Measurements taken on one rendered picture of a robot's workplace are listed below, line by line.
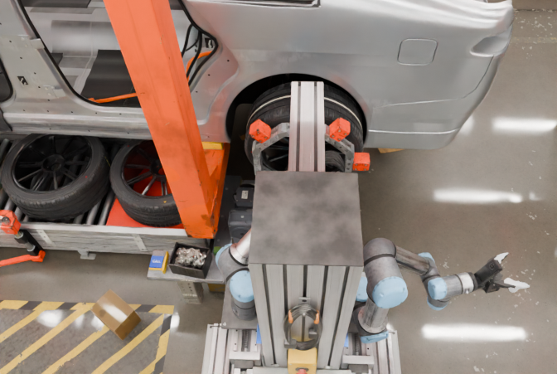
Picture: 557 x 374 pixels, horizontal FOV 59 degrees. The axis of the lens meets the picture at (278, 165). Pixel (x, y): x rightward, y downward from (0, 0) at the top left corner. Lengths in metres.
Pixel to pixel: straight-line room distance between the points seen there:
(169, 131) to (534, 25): 4.07
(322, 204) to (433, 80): 1.53
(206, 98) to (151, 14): 1.08
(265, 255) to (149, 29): 0.96
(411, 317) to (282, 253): 2.24
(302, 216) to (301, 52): 1.38
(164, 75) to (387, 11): 1.02
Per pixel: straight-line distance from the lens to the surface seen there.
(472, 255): 3.56
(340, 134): 2.49
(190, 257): 2.76
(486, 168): 4.00
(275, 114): 2.53
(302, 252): 1.09
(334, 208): 1.14
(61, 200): 3.31
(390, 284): 1.70
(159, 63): 1.85
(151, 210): 3.07
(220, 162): 2.94
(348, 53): 2.41
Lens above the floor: 3.00
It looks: 53 degrees down
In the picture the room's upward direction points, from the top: 3 degrees counter-clockwise
